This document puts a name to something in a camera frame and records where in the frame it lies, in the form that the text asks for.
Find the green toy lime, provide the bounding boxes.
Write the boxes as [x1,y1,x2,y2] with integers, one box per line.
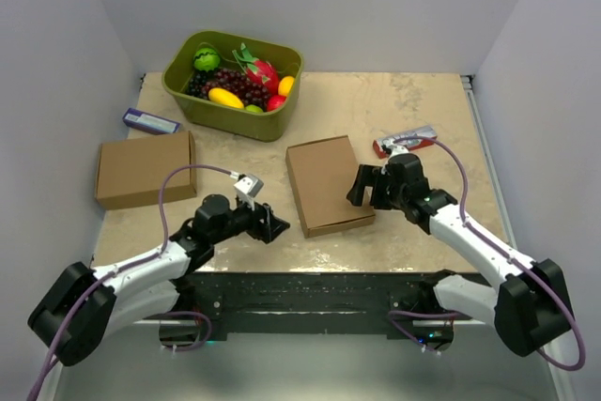
[245,104,263,114]

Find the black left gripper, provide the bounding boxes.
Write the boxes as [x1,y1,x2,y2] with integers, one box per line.
[210,193,289,245]

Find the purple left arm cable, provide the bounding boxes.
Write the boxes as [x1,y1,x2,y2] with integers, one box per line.
[25,164,234,401]

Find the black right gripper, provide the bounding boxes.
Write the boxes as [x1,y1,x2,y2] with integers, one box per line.
[347,164,408,210]

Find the closed brown cardboard box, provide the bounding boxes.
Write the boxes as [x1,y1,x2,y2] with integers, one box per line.
[95,131,197,210]

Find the orange toy fruit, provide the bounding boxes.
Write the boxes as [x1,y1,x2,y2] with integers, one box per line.
[278,76,295,97]

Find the red white snack packet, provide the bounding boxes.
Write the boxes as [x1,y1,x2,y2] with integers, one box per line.
[372,125,438,159]

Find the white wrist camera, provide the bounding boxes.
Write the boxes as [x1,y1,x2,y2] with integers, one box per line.
[230,172,264,210]
[382,141,409,166]

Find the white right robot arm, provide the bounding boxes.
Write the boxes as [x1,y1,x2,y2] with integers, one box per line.
[347,153,575,357]

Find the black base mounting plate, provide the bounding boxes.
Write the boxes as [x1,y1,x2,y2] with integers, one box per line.
[173,270,451,341]

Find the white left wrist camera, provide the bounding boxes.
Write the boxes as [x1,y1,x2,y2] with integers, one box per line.
[230,172,264,210]

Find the red toy apple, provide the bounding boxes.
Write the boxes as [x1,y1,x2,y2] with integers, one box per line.
[266,95,286,112]

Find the olive green plastic bin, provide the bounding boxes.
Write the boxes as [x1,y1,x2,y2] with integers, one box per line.
[162,30,304,142]

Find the pink toy dragon fruit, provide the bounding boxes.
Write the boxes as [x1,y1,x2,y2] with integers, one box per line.
[232,43,280,95]

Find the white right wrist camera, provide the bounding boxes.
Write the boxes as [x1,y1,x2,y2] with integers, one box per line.
[382,141,409,166]

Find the green toy melon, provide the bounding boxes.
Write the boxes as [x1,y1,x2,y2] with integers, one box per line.
[193,47,221,71]

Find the dark purple toy grapes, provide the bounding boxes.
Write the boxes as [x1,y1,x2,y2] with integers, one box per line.
[207,69,271,112]

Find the purple rectangular box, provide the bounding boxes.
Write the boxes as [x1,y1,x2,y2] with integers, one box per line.
[122,108,182,135]

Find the black toy grapes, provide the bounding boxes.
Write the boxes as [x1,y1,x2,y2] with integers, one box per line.
[186,70,212,100]

